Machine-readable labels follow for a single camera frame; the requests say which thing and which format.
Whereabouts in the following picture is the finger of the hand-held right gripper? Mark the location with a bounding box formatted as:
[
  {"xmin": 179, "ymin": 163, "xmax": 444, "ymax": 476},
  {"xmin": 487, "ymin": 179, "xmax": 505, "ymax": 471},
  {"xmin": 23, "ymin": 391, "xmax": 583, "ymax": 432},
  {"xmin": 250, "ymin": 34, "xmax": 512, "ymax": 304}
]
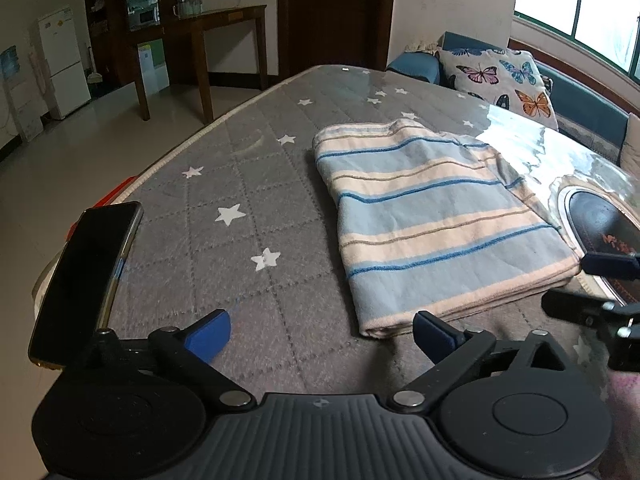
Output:
[
  {"xmin": 582, "ymin": 251, "xmax": 640, "ymax": 279},
  {"xmin": 541, "ymin": 287, "xmax": 640, "ymax": 331}
]

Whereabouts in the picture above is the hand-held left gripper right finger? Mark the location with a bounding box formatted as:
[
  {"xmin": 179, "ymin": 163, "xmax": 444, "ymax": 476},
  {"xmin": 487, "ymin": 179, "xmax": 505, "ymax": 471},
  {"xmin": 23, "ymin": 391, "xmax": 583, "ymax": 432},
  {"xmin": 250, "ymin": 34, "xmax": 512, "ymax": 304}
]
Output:
[{"xmin": 386, "ymin": 310, "xmax": 584, "ymax": 412}]

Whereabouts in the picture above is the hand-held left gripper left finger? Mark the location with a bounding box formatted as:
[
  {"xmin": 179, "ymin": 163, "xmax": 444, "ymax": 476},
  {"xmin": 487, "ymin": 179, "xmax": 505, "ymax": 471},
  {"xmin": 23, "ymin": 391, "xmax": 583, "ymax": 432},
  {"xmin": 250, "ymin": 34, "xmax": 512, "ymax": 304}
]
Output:
[{"xmin": 64, "ymin": 308, "xmax": 257, "ymax": 412}]

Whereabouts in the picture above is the striped blue cream towel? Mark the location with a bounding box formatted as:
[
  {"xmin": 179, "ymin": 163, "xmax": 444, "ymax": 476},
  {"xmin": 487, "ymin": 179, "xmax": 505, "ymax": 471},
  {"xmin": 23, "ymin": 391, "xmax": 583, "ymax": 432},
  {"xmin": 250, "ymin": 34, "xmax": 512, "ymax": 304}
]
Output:
[{"xmin": 312, "ymin": 119, "xmax": 585, "ymax": 339}]

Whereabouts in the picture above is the person's right forearm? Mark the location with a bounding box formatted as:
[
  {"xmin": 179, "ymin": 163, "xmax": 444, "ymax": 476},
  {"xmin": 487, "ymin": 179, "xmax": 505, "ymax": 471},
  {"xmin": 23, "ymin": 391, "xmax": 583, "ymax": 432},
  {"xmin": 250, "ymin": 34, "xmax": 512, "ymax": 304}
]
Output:
[{"xmin": 602, "ymin": 369, "xmax": 640, "ymax": 480}]

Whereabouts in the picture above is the grey star tablecloth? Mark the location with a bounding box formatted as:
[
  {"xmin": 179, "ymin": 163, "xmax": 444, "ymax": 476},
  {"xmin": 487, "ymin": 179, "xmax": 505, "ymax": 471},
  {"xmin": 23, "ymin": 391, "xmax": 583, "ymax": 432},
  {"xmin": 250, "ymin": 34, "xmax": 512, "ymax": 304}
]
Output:
[{"xmin": 97, "ymin": 64, "xmax": 640, "ymax": 411}]

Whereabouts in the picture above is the round beige-rimmed mat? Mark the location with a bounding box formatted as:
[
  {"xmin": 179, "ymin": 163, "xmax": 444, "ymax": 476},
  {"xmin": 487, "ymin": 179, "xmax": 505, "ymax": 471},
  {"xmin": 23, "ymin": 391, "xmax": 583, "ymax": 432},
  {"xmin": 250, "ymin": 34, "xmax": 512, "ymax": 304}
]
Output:
[{"xmin": 547, "ymin": 172, "xmax": 640, "ymax": 311}]

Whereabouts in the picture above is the beige pillow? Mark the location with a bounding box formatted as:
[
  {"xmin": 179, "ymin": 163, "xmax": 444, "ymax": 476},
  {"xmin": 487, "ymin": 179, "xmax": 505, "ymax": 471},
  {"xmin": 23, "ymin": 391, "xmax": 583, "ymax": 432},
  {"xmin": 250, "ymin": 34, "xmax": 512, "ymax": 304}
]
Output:
[{"xmin": 619, "ymin": 112, "xmax": 640, "ymax": 171}]

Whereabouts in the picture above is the black smartphone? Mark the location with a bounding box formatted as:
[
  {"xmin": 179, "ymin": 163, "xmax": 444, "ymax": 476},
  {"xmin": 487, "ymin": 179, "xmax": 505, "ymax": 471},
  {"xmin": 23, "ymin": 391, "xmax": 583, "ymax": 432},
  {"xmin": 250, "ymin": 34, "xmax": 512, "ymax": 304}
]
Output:
[{"xmin": 27, "ymin": 201, "xmax": 144, "ymax": 370}]

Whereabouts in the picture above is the blue sofa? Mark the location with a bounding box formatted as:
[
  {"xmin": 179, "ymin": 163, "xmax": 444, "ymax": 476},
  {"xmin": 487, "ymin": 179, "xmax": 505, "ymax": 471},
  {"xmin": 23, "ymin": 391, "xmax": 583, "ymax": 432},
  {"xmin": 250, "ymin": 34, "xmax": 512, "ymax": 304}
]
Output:
[{"xmin": 386, "ymin": 31, "xmax": 640, "ymax": 171}]

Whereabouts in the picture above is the butterfly print pillow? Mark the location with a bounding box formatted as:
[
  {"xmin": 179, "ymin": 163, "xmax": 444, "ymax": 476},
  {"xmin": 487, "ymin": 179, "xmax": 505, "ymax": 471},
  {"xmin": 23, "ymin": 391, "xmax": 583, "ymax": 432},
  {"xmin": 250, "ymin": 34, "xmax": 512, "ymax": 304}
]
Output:
[{"xmin": 436, "ymin": 46, "xmax": 560, "ymax": 132}]

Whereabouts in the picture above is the green and white box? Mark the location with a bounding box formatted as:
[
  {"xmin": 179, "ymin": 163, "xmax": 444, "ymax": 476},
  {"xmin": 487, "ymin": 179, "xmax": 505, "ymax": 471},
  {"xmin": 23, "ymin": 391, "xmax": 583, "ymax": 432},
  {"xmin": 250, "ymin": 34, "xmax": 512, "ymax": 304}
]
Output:
[{"xmin": 137, "ymin": 39, "xmax": 168, "ymax": 95}]

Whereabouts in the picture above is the broom with dustpan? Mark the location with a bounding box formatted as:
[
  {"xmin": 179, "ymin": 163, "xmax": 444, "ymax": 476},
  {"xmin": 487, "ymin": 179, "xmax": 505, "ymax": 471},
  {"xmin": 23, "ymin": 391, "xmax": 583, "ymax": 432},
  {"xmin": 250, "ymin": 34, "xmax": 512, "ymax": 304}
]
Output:
[{"xmin": 86, "ymin": 47, "xmax": 103, "ymax": 85}]

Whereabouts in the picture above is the cream knitted cloth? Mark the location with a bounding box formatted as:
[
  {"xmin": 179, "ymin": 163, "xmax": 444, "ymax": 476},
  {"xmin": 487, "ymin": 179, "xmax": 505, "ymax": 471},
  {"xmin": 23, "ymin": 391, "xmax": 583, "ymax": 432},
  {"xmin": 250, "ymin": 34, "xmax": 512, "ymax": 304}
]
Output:
[{"xmin": 404, "ymin": 37, "xmax": 442, "ymax": 55}]

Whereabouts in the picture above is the white water dispenser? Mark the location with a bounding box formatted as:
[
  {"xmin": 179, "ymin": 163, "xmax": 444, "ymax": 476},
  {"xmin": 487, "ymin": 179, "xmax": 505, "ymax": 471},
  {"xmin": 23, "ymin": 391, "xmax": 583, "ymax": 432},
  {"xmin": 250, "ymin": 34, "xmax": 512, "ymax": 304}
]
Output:
[{"xmin": 0, "ymin": 45, "xmax": 45, "ymax": 142}]

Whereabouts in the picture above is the white refrigerator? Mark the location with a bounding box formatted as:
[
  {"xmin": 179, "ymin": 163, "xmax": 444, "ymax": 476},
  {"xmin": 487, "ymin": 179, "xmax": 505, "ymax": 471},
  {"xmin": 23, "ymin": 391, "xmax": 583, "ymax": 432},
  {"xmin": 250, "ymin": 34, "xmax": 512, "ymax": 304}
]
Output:
[{"xmin": 37, "ymin": 6, "xmax": 92, "ymax": 121}]

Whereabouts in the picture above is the dark wooden shelf cabinet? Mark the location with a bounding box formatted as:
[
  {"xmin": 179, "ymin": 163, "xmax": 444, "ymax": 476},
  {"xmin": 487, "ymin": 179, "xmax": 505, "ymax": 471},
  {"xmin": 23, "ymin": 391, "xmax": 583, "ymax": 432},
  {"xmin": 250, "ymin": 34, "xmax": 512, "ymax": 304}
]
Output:
[{"xmin": 82, "ymin": 0, "xmax": 198, "ymax": 86}]

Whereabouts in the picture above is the dark wooden door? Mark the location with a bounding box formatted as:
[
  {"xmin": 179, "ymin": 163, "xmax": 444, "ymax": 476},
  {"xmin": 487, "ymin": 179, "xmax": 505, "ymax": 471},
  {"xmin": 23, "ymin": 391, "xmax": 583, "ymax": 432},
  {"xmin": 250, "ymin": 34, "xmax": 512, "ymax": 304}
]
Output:
[{"xmin": 276, "ymin": 0, "xmax": 397, "ymax": 81}]

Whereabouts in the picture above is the dark wooden console table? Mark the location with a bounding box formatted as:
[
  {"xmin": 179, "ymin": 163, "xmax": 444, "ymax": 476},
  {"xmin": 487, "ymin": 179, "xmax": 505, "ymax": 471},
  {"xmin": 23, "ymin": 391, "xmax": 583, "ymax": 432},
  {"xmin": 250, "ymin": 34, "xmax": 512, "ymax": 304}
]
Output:
[{"xmin": 131, "ymin": 5, "xmax": 268, "ymax": 125}]

